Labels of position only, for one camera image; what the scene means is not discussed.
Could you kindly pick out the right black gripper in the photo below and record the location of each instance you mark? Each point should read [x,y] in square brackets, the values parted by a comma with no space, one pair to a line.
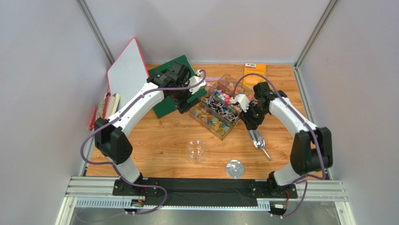
[251,120]

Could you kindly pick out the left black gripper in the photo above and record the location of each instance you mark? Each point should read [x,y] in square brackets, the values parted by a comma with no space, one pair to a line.
[183,105]

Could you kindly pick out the silver metal scoop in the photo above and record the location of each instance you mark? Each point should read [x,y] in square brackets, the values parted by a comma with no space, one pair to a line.
[258,142]

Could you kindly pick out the clear compartment candy box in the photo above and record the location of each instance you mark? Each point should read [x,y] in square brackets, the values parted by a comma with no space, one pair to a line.
[215,111]

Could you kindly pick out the clear plastic jar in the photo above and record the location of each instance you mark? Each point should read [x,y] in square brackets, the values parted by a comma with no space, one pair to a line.
[195,150]

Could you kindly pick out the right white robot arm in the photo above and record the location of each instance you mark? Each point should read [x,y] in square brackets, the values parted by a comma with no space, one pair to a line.
[312,147]

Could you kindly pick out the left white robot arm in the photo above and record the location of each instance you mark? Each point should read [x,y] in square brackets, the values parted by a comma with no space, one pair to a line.
[111,135]

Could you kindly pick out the green cutting mat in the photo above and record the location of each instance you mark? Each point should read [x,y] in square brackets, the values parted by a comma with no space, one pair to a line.
[167,106]

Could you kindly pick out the pink highlighter pen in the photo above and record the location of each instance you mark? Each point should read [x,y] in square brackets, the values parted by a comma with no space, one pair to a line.
[213,79]

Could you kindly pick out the orange yellow book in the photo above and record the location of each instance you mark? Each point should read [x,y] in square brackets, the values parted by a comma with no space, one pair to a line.
[254,68]

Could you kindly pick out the silver round jar lid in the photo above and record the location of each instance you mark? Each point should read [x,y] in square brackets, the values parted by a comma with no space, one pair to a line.
[235,169]

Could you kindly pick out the stack of books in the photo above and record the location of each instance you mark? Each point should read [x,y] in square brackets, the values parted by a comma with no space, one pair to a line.
[105,109]

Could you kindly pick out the black base mat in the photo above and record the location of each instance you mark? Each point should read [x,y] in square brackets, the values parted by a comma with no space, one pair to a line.
[204,192]

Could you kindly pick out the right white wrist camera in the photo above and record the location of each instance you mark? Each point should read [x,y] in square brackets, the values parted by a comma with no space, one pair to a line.
[241,100]

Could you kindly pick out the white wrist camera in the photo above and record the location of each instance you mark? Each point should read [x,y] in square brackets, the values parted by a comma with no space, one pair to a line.
[241,100]
[196,83]

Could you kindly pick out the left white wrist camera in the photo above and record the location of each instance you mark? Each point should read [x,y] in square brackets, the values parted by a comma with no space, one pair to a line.
[196,83]

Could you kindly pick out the white board pink frame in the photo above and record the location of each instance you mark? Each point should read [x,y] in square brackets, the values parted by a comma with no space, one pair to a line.
[128,73]

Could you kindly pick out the aluminium front rail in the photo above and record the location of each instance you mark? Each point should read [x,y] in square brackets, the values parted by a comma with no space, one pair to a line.
[96,192]

